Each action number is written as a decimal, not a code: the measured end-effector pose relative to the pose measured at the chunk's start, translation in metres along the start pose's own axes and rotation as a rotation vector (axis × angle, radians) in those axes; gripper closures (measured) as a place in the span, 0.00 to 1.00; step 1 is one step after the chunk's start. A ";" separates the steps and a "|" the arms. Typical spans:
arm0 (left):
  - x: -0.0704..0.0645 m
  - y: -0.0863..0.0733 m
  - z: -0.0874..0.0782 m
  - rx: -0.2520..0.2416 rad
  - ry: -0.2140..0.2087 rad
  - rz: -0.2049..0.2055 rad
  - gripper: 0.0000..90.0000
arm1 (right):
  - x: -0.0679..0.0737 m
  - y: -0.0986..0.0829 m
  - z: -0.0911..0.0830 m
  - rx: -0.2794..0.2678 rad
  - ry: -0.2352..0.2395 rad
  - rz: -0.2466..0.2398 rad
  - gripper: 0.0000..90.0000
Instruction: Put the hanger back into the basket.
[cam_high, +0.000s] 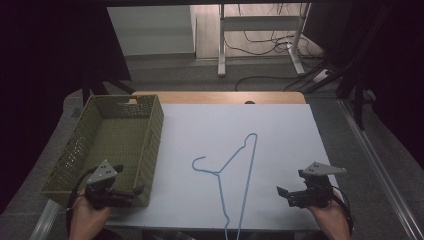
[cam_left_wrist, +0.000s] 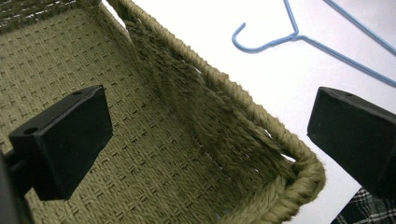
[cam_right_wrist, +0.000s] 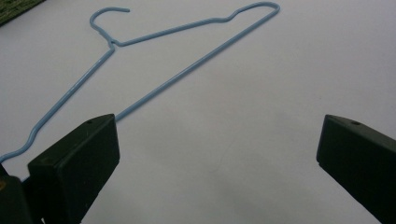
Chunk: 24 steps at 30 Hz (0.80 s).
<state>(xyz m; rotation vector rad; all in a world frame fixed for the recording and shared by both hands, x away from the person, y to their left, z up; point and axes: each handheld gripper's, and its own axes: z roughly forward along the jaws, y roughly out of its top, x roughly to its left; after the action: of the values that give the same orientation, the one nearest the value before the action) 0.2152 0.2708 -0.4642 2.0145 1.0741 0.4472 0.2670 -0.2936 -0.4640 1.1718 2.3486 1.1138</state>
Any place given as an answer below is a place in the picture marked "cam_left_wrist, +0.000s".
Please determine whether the black white plaid cloth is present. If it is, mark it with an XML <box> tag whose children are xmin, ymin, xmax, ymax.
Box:
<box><xmin>330</xmin><ymin>187</ymin><xmax>396</xmax><ymax>224</ymax></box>

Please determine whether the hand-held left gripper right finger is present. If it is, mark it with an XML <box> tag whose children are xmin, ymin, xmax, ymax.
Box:
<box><xmin>306</xmin><ymin>86</ymin><xmax>396</xmax><ymax>202</ymax></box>

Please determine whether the blue wire clothes hanger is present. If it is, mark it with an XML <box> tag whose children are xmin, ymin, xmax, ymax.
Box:
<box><xmin>232</xmin><ymin>0</ymin><xmax>396</xmax><ymax>89</ymax></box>

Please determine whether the woven olive rope basket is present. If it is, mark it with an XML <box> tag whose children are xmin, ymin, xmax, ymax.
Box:
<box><xmin>0</xmin><ymin>0</ymin><xmax>327</xmax><ymax>224</ymax></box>

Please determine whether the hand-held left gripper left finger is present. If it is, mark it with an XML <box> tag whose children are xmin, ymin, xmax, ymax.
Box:
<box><xmin>7</xmin><ymin>85</ymin><xmax>114</xmax><ymax>202</ymax></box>

